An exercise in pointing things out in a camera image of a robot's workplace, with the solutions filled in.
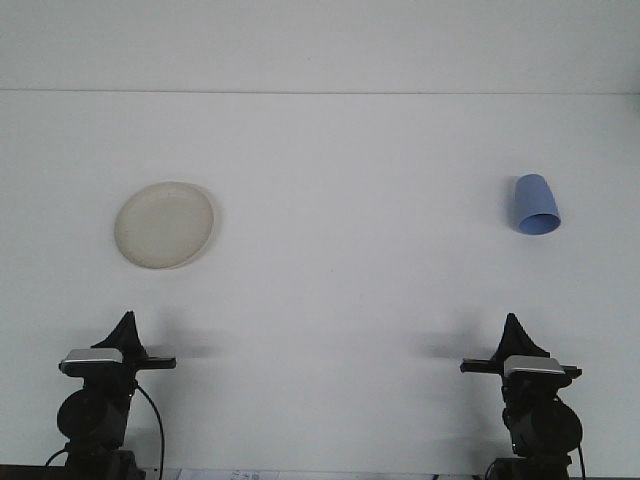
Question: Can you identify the pale round plate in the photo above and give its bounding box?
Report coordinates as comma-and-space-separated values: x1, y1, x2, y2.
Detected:
113, 181, 217, 271

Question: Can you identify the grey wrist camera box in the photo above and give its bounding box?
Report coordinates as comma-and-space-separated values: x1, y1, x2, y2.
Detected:
58, 348, 125, 379
503, 355, 565, 379

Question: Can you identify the pale blue cup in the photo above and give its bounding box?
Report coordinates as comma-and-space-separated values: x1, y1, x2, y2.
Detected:
508, 173, 562, 236

